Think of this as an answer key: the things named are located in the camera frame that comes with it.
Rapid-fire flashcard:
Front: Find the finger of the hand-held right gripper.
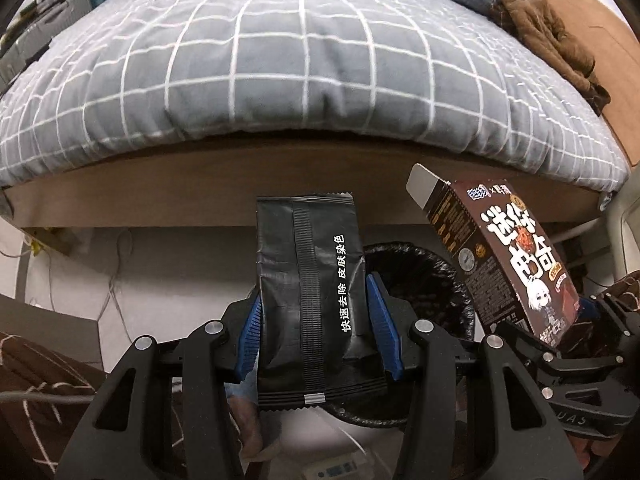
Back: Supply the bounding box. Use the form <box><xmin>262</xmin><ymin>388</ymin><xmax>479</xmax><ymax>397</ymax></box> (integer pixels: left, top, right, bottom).
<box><xmin>582</xmin><ymin>292</ymin><xmax>640</xmax><ymax>343</ymax></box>
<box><xmin>492</xmin><ymin>321</ymin><xmax>556</xmax><ymax>368</ymax></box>

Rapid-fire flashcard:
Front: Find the grey suitcase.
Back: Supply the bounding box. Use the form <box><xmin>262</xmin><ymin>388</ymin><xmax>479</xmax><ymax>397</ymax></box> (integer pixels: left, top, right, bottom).
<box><xmin>0</xmin><ymin>0</ymin><xmax>96</xmax><ymax>98</ymax></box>

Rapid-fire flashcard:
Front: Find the white device with display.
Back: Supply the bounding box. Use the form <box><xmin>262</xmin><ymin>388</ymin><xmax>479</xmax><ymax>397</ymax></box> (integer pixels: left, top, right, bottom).
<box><xmin>300</xmin><ymin>462</ymin><xmax>361</xmax><ymax>480</ymax></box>

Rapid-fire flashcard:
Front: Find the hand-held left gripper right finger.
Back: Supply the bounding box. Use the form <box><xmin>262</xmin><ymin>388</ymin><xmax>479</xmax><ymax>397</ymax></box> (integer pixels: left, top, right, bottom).
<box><xmin>365</xmin><ymin>272</ymin><xmax>586</xmax><ymax>480</ymax></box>

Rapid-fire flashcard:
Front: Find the person's foot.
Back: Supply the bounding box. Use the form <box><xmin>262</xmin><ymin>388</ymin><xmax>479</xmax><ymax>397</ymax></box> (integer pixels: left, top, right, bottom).
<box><xmin>227</xmin><ymin>385</ymin><xmax>281</xmax><ymax>461</ymax></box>

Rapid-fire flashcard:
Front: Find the white cable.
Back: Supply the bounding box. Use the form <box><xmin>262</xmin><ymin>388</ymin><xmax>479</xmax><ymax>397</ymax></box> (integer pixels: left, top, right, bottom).
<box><xmin>95</xmin><ymin>227</ymin><xmax>133</xmax><ymax>356</ymax></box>

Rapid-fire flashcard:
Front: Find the brown cookie box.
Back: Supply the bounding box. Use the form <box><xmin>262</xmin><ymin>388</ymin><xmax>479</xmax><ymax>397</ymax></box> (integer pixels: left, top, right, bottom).
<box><xmin>406</xmin><ymin>162</ymin><xmax>583</xmax><ymax>348</ymax></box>

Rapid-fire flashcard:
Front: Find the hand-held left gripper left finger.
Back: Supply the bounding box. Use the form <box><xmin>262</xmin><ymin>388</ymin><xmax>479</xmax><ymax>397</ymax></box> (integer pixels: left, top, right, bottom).
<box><xmin>55</xmin><ymin>287</ymin><xmax>263</xmax><ymax>480</ymax></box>

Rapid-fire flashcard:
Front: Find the black packet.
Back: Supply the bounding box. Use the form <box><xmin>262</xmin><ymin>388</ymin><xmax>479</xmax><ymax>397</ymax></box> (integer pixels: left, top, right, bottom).
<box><xmin>254</xmin><ymin>191</ymin><xmax>390</xmax><ymax>412</ymax></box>

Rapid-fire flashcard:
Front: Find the wooden bed frame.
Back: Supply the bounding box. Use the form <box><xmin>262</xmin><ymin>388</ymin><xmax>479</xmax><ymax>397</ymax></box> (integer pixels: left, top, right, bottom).
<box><xmin>0</xmin><ymin>132</ymin><xmax>608</xmax><ymax>241</ymax></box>

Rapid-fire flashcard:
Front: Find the grey checked bed sheet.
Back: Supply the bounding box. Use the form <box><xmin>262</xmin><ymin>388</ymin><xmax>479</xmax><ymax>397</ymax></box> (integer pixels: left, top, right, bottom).
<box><xmin>0</xmin><ymin>0</ymin><xmax>631</xmax><ymax>196</ymax></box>

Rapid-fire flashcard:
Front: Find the white bedside cabinet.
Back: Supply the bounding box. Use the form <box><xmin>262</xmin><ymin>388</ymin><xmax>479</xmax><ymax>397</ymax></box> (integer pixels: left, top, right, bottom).
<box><xmin>597</xmin><ymin>180</ymin><xmax>640</xmax><ymax>281</ymax></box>

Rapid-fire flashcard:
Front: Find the grey cable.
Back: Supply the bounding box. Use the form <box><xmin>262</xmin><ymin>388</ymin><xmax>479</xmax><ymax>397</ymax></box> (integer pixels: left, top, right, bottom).
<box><xmin>0</xmin><ymin>387</ymin><xmax>98</xmax><ymax>406</ymax></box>

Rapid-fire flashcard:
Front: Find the wooden headboard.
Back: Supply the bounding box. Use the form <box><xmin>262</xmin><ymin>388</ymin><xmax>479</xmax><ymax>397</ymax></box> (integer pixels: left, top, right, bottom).
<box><xmin>525</xmin><ymin>0</ymin><xmax>640</xmax><ymax>166</ymax></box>

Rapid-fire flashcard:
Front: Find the brown padded jacket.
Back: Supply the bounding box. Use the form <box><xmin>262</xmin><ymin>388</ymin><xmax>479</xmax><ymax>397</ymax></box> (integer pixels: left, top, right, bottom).
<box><xmin>487</xmin><ymin>0</ymin><xmax>612</xmax><ymax>116</ymax></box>

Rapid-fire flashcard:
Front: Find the grey board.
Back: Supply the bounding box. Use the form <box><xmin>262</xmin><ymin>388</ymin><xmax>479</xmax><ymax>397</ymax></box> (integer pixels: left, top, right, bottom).
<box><xmin>0</xmin><ymin>292</ymin><xmax>103</xmax><ymax>371</ymax></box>

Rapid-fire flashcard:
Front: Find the black lined trash bin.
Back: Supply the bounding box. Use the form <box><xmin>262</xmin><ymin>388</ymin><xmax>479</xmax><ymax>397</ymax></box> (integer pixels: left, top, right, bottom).
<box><xmin>325</xmin><ymin>242</ymin><xmax>476</xmax><ymax>428</ymax></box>

